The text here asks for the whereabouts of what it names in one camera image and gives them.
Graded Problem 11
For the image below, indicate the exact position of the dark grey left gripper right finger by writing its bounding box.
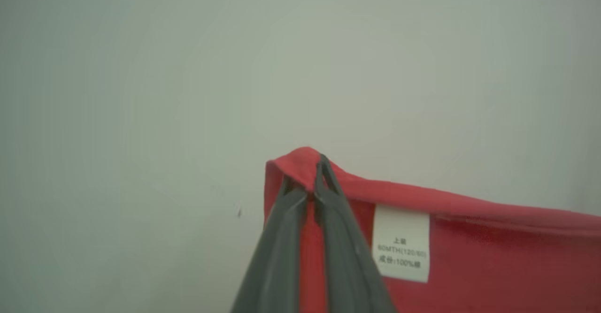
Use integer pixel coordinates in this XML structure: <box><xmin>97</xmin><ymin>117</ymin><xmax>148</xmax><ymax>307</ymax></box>
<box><xmin>313</xmin><ymin>155</ymin><xmax>398</xmax><ymax>313</ymax></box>

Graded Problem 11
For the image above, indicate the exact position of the red basketball jersey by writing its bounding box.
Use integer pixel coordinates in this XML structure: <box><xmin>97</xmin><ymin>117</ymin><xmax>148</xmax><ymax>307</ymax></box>
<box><xmin>263</xmin><ymin>146</ymin><xmax>601</xmax><ymax>313</ymax></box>

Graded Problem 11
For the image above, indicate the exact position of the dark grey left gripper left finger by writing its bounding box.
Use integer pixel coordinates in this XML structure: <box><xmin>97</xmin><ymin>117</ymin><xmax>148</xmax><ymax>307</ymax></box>
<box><xmin>230</xmin><ymin>176</ymin><xmax>309</xmax><ymax>313</ymax></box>

